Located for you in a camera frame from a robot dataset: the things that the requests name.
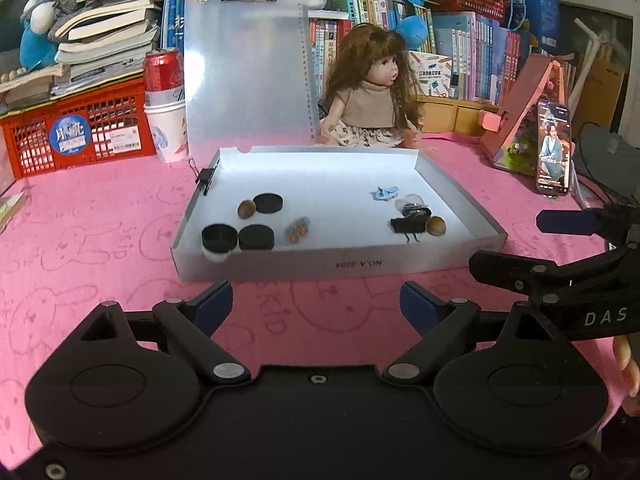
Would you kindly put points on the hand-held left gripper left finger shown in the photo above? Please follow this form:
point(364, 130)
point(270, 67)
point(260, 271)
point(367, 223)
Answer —
point(212, 305)

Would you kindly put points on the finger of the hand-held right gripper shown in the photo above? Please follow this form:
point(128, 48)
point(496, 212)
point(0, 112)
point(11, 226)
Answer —
point(500, 266)
point(565, 221)

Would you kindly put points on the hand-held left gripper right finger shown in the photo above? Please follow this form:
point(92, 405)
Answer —
point(420, 305)

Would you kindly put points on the tall black cap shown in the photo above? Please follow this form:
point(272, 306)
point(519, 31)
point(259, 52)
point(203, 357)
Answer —
point(218, 237)

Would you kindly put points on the brown nut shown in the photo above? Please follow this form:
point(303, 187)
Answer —
point(436, 226)
point(246, 209)

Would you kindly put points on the large black binder clip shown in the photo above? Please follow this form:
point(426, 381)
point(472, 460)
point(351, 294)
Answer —
point(407, 225)

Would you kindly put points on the clear plastic ball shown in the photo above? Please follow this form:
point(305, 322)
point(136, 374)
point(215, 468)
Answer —
point(411, 199)

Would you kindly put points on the large black round cap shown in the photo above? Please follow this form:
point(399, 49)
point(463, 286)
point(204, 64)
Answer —
point(268, 203)

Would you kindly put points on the colourful candy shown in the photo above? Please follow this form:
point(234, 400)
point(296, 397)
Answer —
point(385, 193)

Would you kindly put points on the white cardboard box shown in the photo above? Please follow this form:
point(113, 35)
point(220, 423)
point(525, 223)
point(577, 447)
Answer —
point(325, 190)

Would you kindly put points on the person's right hand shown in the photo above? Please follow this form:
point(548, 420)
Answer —
point(622, 352)

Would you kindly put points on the smartphone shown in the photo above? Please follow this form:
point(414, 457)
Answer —
point(552, 150)

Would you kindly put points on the dark bag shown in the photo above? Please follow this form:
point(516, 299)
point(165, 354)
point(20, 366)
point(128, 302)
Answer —
point(605, 160)

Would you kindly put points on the small black binder clip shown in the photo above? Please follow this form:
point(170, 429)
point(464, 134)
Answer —
point(206, 177)

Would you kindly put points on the pink phone stand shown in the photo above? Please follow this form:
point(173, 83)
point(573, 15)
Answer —
point(520, 100)

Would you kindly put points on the brown cardboard box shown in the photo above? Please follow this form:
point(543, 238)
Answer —
point(602, 95)

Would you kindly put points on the pink bunny print blanket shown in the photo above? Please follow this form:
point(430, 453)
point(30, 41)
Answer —
point(100, 230)

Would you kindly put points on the wooden drawer unit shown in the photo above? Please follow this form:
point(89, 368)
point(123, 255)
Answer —
point(460, 115)

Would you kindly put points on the white tubes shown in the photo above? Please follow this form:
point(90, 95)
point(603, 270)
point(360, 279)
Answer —
point(590, 55)

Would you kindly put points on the white paper cup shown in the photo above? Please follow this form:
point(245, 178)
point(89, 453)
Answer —
point(167, 132)

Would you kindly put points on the row of books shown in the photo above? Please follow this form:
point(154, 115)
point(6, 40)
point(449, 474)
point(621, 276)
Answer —
point(480, 55)

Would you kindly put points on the white printed carton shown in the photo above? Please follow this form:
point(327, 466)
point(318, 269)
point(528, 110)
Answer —
point(432, 75)

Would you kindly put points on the blue bag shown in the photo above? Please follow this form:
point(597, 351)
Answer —
point(535, 15)

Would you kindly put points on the brown-haired doll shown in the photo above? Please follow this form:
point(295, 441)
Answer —
point(367, 100)

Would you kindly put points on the notebook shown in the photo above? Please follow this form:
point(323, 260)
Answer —
point(10, 210)

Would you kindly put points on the translucent clipboard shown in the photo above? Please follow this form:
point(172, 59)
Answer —
point(245, 75)

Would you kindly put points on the red drink can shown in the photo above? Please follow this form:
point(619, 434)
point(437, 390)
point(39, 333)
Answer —
point(162, 75)

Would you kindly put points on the red plastic basket with sticker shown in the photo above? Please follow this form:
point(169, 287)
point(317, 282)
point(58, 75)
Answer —
point(30, 150)

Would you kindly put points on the blue plush ball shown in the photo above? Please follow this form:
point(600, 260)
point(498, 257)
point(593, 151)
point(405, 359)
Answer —
point(412, 31)

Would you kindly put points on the stack of books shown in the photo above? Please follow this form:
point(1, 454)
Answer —
point(105, 35)

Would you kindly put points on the blue and white plush toy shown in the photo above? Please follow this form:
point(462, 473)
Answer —
point(37, 35)

